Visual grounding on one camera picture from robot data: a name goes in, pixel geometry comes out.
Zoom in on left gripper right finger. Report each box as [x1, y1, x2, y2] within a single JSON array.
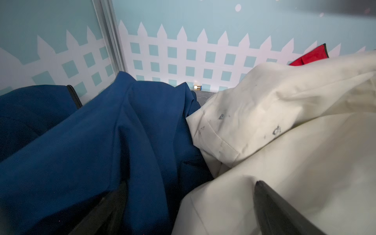
[[254, 181, 324, 235]]

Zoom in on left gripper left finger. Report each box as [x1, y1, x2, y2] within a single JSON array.
[[70, 182, 128, 235]]

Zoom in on blue jacket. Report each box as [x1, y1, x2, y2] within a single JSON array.
[[1, 72, 212, 235]]

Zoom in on beige jacket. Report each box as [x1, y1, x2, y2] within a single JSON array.
[[172, 51, 376, 235]]

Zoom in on red jacket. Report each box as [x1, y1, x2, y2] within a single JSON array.
[[289, 44, 329, 66]]

